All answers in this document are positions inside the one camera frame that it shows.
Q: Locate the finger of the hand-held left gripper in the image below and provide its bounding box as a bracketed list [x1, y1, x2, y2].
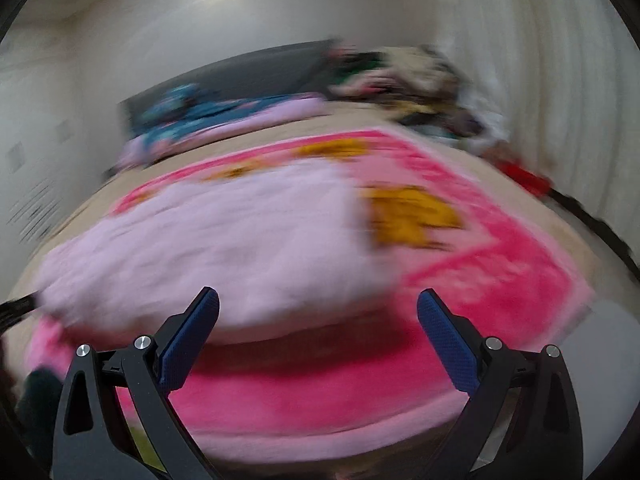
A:
[0, 294, 41, 335]

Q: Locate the person's yellow-green clothing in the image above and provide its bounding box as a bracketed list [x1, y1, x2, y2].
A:
[120, 407, 168, 468]

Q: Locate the pile of mixed clothes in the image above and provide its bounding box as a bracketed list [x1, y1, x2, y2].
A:
[327, 45, 481, 126]

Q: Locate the teal floral quilt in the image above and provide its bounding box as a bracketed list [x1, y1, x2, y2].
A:
[117, 82, 331, 171]

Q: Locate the red bag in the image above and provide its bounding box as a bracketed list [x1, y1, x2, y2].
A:
[497, 157, 553, 197]

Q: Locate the white satin curtain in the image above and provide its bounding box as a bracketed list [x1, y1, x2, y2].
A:
[435, 0, 640, 261]

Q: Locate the white wardrobe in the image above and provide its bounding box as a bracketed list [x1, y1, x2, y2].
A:
[0, 45, 101, 271]

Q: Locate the pink quilted jacket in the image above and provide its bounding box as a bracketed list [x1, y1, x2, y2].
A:
[35, 162, 401, 346]

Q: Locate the person's dark green clothing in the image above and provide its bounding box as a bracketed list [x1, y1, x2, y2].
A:
[17, 367, 68, 466]

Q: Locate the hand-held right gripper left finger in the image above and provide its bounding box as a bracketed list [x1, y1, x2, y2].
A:
[52, 286, 221, 480]

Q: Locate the pink printed blanket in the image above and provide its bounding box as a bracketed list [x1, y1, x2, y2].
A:
[25, 130, 593, 436]

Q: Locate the grey padded headboard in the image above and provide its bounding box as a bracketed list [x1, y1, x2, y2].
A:
[120, 40, 341, 136]

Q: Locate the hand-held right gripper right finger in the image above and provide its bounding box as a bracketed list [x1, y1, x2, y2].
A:
[416, 287, 585, 480]

